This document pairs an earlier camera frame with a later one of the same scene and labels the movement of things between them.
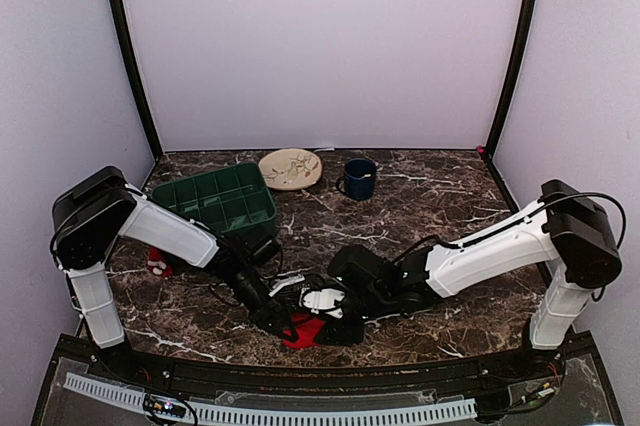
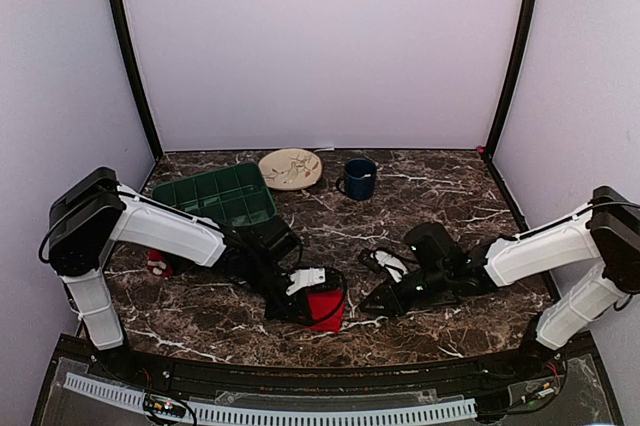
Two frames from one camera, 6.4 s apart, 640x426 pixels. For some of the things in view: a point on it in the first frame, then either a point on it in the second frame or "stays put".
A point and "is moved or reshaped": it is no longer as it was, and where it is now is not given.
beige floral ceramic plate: (289, 169) stays put
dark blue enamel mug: (358, 182) stays put
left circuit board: (167, 406) stays put
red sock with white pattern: (307, 331) is moved or reshaped
